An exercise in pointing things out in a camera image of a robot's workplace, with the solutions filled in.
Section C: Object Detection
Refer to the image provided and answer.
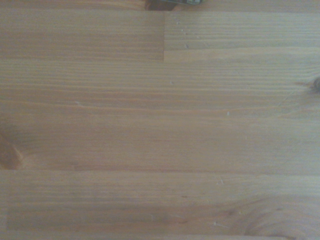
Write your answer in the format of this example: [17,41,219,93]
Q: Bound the green labelled bottle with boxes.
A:
[159,0,206,6]

